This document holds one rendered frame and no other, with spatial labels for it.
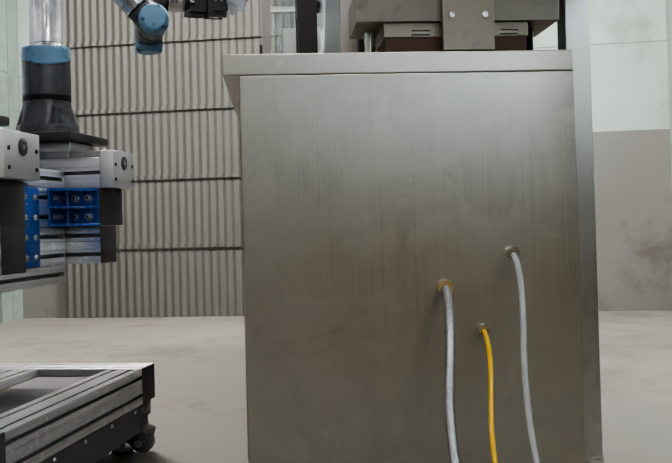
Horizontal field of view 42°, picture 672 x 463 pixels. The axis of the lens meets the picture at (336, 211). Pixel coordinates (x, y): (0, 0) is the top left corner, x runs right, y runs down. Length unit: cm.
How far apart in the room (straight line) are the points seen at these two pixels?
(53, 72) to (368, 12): 87
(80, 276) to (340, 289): 454
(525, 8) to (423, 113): 31
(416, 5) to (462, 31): 10
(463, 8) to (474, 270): 50
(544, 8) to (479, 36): 15
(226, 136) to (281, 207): 413
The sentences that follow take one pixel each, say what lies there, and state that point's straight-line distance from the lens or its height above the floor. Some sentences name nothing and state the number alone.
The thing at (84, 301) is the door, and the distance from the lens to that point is 606.
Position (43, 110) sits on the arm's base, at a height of 88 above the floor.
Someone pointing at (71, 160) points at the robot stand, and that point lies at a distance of 219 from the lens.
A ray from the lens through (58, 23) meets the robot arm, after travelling 245.
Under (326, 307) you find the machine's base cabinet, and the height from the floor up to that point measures 43.
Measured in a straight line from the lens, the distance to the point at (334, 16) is 299.
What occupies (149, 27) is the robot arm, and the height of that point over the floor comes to 109.
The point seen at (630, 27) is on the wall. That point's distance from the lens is 576.
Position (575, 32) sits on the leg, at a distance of 217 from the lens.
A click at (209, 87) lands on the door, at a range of 580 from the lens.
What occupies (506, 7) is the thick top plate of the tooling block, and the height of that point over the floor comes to 100.
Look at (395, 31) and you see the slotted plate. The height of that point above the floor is 95.
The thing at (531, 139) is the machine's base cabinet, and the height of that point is 73.
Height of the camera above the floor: 58
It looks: 1 degrees up
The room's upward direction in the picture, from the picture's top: 2 degrees counter-clockwise
